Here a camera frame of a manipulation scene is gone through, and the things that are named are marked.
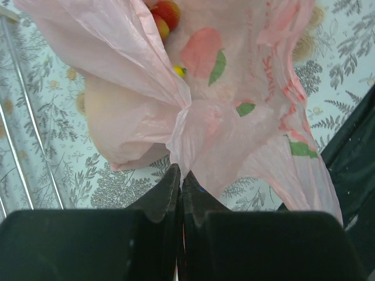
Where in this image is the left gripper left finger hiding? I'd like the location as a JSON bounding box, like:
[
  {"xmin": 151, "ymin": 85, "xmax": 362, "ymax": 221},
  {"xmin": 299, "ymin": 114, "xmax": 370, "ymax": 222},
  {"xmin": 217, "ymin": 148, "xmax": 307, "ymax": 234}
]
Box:
[{"xmin": 1, "ymin": 165, "xmax": 180, "ymax": 280}]

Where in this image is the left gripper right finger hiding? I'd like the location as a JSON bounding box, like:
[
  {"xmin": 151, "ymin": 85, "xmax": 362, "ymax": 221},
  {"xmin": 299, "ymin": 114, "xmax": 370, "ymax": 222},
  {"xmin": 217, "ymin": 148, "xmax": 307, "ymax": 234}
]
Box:
[{"xmin": 180, "ymin": 173, "xmax": 368, "ymax": 280}]

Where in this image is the pink plastic grocery bag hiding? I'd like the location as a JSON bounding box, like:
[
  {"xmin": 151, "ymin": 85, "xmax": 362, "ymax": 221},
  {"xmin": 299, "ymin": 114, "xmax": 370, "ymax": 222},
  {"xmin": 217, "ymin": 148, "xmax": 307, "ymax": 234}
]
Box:
[{"xmin": 14, "ymin": 1, "xmax": 342, "ymax": 221}]

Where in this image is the floral table mat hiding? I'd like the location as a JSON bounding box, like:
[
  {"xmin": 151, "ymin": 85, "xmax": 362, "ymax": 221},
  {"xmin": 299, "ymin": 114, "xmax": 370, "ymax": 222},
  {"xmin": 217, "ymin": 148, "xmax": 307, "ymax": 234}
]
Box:
[{"xmin": 1, "ymin": 1, "xmax": 374, "ymax": 211}]

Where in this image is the toy banana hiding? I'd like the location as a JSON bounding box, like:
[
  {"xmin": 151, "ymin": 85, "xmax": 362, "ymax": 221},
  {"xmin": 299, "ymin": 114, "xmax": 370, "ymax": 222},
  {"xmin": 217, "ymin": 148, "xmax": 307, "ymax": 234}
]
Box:
[{"xmin": 173, "ymin": 66, "xmax": 187, "ymax": 78}]

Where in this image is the red yellow toy peach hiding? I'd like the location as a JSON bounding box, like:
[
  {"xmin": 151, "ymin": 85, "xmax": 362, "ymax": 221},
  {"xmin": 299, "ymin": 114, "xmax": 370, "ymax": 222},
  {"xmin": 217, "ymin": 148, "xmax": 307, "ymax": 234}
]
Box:
[{"xmin": 149, "ymin": 1, "xmax": 181, "ymax": 41}]

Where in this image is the cream metal shoe rack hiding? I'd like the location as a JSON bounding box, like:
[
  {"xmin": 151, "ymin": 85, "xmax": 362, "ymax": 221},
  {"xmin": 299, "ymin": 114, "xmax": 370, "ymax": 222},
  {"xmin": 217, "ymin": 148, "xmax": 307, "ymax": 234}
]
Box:
[{"xmin": 0, "ymin": 5, "xmax": 65, "ymax": 220}]

